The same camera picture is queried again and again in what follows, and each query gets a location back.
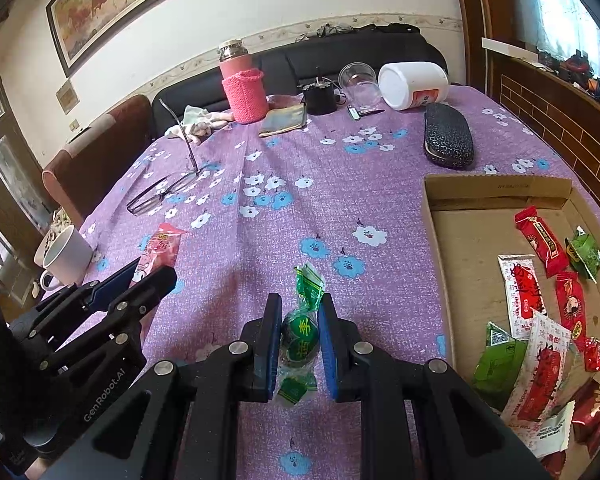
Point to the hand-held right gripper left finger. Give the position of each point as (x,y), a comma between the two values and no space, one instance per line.
(270,355)

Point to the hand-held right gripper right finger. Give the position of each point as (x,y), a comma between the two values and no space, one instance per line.
(330,355)

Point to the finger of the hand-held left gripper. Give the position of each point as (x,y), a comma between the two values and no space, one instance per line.
(112,285)
(150,287)

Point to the green candy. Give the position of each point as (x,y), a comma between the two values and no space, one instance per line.
(300,332)

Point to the pink snack packet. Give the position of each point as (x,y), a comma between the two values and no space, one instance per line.
(162,247)

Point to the cardboard box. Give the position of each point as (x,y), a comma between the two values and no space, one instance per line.
(460,250)

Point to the green snack packet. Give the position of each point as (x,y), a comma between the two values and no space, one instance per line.
(586,252)
(497,375)

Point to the large white red snack packet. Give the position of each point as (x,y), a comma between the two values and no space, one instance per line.
(542,380)

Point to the red face print snack packet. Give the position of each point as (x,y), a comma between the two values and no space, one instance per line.
(570,307)

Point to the dark red snack packet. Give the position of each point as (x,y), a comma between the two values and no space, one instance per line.
(595,410)

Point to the white mug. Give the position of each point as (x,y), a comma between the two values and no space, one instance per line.
(67,260)

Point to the patterned tray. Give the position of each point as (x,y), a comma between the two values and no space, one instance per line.
(60,227)

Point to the eyeglasses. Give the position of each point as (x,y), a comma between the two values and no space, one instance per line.
(147,202)

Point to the brown armchair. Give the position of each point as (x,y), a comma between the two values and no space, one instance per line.
(100,160)

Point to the wooden glass door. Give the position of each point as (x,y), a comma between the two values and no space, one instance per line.
(10,170)

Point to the white pink cloth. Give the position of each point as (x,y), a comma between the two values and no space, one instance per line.
(200,122)

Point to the small notebook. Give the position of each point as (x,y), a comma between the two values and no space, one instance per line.
(282,121)

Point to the pink bottle with knit sleeve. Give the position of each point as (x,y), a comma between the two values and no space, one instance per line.
(242,95)

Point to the nail clipper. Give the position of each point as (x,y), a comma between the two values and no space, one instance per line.
(354,112)

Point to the black glasses case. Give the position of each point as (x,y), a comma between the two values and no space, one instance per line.
(450,135)

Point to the small black cup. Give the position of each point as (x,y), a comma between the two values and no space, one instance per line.
(320,100)

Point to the black sofa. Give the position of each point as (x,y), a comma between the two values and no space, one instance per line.
(280,67)

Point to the clear glass cup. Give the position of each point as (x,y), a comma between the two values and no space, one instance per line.
(360,90)

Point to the white plastic jar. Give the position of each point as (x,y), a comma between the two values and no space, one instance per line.
(410,85)

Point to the wooden brick pattern cabinet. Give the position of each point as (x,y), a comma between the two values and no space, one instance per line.
(545,110)

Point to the white long box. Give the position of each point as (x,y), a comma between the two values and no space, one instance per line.
(507,46)

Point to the window with lace curtain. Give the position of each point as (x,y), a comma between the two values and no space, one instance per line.
(560,5)

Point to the small wall plaque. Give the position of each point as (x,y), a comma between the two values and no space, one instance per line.
(67,96)

